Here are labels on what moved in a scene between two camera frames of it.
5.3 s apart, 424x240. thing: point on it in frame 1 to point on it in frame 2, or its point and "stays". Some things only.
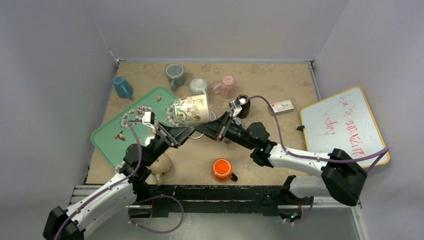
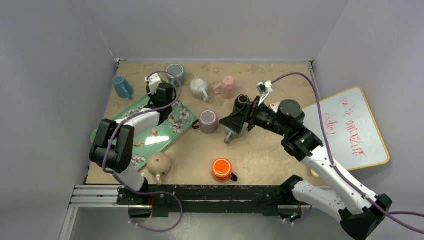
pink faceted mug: [227, 88] stays
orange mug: [222, 170] stays
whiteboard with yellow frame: [345, 121] stays
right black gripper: [224, 127] to [248, 116]
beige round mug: [161, 166] stays
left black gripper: [170, 134] to [152, 97]
